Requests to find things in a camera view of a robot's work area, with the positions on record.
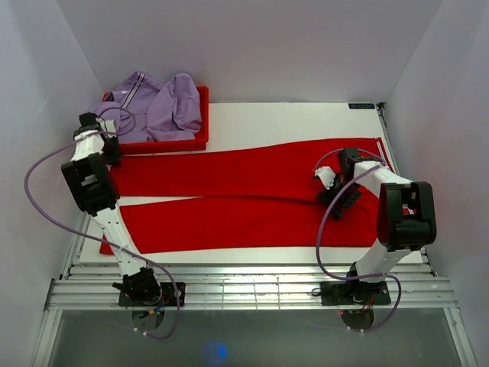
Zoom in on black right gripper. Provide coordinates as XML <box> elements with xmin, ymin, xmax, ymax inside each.
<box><xmin>317</xmin><ymin>176</ymin><xmax>363</xmax><ymax>221</ymax></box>

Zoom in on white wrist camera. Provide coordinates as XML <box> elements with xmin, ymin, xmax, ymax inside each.
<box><xmin>313</xmin><ymin>166</ymin><xmax>336</xmax><ymax>191</ymax></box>
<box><xmin>96</xmin><ymin>118</ymin><xmax>116</xmax><ymax>135</ymax></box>

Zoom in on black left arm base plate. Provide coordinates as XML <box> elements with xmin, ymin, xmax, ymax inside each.
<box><xmin>117</xmin><ymin>282</ymin><xmax>186</xmax><ymax>307</ymax></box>

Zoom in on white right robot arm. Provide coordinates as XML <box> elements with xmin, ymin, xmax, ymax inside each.
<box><xmin>313</xmin><ymin>148</ymin><xmax>437</xmax><ymax>304</ymax></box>

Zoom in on red trousers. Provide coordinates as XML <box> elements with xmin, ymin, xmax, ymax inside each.
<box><xmin>110</xmin><ymin>138</ymin><xmax>383</xmax><ymax>254</ymax></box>

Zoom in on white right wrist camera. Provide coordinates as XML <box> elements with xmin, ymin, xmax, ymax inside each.
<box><xmin>313</xmin><ymin>166</ymin><xmax>336</xmax><ymax>191</ymax></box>

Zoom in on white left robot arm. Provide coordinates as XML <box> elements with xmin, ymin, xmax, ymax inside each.
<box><xmin>61</xmin><ymin>112</ymin><xmax>162</xmax><ymax>306</ymax></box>

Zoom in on small dark table label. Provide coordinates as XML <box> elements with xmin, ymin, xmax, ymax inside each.
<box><xmin>348</xmin><ymin>103</ymin><xmax>376</xmax><ymax>109</ymax></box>

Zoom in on aluminium side table rail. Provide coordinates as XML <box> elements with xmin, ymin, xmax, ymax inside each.
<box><xmin>376</xmin><ymin>102</ymin><xmax>436</xmax><ymax>276</ymax></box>

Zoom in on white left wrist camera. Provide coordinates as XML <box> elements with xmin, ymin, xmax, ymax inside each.
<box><xmin>96</xmin><ymin>118</ymin><xmax>116</xmax><ymax>135</ymax></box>

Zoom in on aluminium table edge rail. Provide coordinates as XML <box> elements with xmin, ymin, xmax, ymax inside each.
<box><xmin>45</xmin><ymin>264</ymin><xmax>458</xmax><ymax>310</ymax></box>

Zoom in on red plastic bin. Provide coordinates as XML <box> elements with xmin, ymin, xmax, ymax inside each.
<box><xmin>119</xmin><ymin>86</ymin><xmax>209</xmax><ymax>155</ymax></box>

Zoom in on purple shirt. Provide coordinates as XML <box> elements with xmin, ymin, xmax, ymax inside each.
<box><xmin>88</xmin><ymin>72</ymin><xmax>203</xmax><ymax>144</ymax></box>

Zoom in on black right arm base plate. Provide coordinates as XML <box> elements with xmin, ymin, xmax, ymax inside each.
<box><xmin>319</xmin><ymin>281</ymin><xmax>391</xmax><ymax>306</ymax></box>

